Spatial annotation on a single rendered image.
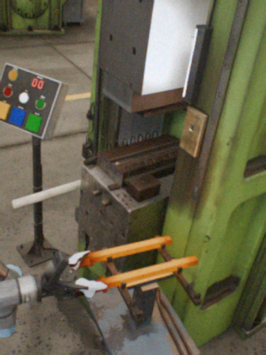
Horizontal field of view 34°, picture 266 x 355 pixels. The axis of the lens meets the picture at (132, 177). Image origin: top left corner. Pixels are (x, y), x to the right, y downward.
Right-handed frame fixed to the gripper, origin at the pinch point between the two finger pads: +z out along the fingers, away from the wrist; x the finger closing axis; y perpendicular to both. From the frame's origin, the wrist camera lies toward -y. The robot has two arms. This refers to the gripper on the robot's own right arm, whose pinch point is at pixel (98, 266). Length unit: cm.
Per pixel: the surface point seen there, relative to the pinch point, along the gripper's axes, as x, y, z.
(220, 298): -19, 67, 77
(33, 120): -96, 0, 3
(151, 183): -40, 4, 39
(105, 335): 1.6, 34.8, 4.5
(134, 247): -11.0, 7.6, 18.1
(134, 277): 1.4, 7.8, 12.5
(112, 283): 1.4, 7.7, 4.7
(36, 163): -109, 33, 7
